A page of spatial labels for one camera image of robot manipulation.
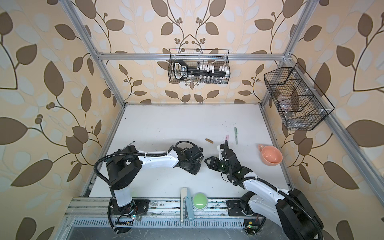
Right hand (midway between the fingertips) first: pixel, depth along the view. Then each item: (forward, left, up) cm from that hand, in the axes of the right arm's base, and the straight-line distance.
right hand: (207, 163), depth 84 cm
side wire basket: (+17, -46, +29) cm, 57 cm away
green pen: (+25, -22, -6) cm, 34 cm away
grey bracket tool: (-21, +11, -2) cm, 24 cm away
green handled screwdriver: (+19, +48, -5) cm, 52 cm away
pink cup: (+5, -40, -4) cm, 40 cm away
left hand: (-2, +5, -4) cm, 7 cm away
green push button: (-18, +5, -4) cm, 19 cm away
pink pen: (+20, -15, -6) cm, 26 cm away
